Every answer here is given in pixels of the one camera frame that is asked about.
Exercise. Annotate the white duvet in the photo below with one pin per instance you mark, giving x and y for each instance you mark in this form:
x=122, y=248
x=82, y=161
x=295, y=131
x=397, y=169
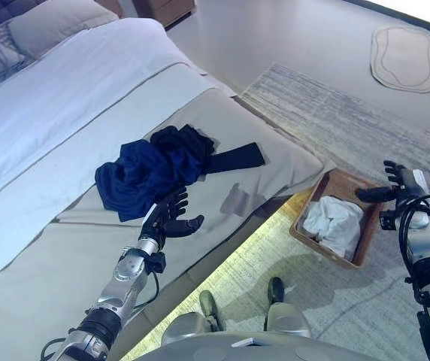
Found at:
x=49, y=113

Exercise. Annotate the white garment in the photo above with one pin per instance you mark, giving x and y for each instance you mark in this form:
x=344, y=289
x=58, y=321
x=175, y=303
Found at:
x=331, y=222

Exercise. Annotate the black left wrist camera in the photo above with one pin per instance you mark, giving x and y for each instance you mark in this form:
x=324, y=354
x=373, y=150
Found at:
x=157, y=262

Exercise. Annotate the blue garment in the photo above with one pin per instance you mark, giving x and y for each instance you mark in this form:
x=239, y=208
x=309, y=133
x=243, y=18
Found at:
x=132, y=173

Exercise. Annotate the brown upholstered bed base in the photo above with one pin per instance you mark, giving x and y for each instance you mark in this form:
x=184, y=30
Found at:
x=185, y=278

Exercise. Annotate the small beige oval mat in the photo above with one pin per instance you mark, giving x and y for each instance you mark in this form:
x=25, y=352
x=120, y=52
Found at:
x=406, y=60

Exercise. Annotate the large bed with bedding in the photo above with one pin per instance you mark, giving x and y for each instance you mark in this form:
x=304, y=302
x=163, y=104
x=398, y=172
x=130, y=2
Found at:
x=87, y=263

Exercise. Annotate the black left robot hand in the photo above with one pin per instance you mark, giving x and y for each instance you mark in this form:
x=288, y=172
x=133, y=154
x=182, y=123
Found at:
x=170, y=225

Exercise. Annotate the grey right robot leg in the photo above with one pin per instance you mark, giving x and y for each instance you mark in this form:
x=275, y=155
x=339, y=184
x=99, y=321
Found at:
x=276, y=289

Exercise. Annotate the beige pillow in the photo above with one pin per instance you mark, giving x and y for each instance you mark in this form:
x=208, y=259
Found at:
x=57, y=26

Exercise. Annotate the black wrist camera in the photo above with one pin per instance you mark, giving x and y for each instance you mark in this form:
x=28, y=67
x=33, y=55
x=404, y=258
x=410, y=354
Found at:
x=386, y=220
x=157, y=262

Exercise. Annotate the silver robot legs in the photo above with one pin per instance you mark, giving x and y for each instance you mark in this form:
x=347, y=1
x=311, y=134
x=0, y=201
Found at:
x=207, y=302

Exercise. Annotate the brown wicker basket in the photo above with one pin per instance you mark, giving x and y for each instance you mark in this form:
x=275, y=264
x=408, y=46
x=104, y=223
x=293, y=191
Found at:
x=339, y=184

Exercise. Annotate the large grey striped rug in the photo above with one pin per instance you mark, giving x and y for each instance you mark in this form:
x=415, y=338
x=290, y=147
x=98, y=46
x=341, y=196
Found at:
x=331, y=113

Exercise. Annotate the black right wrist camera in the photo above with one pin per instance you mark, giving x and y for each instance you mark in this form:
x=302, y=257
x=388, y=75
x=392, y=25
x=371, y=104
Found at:
x=386, y=220

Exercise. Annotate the grey robot torso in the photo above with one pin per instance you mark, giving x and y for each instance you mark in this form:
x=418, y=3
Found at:
x=256, y=349

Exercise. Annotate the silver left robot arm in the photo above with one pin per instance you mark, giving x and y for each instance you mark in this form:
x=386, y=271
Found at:
x=128, y=274

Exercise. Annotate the brown wooden nightstand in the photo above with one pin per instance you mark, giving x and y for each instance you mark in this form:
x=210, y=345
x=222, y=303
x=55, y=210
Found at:
x=162, y=9

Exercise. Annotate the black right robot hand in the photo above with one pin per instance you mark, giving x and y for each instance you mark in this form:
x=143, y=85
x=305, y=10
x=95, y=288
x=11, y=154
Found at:
x=406, y=184

